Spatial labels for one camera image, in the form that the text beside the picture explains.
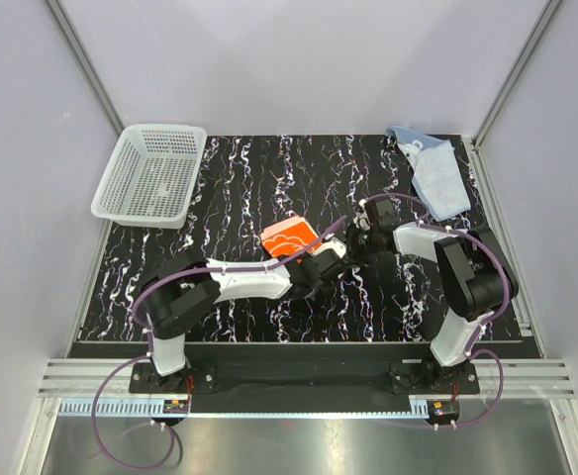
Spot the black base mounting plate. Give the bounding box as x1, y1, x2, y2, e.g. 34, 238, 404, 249
130, 342, 480, 396

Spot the orange white patterned towel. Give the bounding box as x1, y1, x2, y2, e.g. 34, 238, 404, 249
260, 216, 318, 258

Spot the white plastic basket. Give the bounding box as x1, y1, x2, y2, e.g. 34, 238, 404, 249
90, 124, 207, 230

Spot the light blue towel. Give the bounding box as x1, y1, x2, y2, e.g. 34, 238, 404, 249
385, 125, 471, 222

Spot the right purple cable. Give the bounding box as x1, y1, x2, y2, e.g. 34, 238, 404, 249
357, 192, 511, 430

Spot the black marble pattern mat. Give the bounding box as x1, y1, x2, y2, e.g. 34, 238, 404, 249
78, 133, 535, 343

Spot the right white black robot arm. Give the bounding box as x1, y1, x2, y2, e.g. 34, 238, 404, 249
345, 221, 519, 393

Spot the aluminium frame rail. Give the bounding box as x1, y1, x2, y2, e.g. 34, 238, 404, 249
38, 358, 575, 399

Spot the purple cable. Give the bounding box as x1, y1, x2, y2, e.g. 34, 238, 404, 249
357, 192, 511, 430
92, 215, 349, 475

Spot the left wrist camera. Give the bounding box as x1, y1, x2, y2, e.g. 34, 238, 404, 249
312, 237, 347, 264

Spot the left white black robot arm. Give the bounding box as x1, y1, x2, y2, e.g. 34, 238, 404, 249
132, 248, 351, 392

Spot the left small electronics box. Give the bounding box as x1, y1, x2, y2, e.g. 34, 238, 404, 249
163, 399, 190, 414

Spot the small electronics box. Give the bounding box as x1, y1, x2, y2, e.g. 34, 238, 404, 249
163, 399, 190, 414
430, 400, 460, 420

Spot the right small electronics box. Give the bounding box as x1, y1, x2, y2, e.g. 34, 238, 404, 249
430, 400, 460, 420

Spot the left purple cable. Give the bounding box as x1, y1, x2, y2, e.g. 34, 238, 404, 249
92, 215, 349, 475

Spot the slotted cable duct rail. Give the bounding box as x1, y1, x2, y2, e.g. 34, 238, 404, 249
59, 398, 431, 419

